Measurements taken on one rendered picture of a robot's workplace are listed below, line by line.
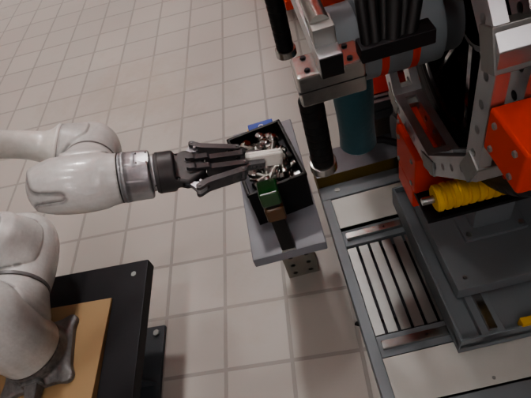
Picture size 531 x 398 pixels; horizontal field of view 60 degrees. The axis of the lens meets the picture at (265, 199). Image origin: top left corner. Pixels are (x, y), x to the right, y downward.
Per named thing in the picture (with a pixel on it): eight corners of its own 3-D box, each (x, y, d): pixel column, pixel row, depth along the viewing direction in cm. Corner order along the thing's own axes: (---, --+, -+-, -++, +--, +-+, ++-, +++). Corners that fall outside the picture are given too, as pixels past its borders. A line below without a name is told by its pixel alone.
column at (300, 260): (319, 270, 148) (296, 189, 117) (289, 278, 149) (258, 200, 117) (312, 245, 155) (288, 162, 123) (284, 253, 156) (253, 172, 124)
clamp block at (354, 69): (367, 90, 61) (365, 57, 57) (302, 109, 62) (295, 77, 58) (357, 69, 64) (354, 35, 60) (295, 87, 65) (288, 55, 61)
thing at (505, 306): (604, 320, 112) (618, 302, 105) (457, 354, 115) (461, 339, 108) (504, 174, 145) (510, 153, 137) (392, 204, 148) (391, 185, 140)
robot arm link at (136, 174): (115, 141, 81) (149, 137, 82) (126, 178, 88) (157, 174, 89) (116, 178, 75) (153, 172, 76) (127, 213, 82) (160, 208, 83)
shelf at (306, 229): (328, 249, 104) (325, 241, 101) (255, 267, 105) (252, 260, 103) (291, 125, 131) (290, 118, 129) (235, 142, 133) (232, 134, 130)
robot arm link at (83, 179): (112, 160, 74) (117, 135, 86) (10, 174, 72) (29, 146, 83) (125, 218, 79) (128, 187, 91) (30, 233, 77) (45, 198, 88)
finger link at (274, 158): (245, 155, 84) (246, 157, 84) (282, 150, 86) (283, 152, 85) (245, 167, 87) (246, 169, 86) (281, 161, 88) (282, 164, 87)
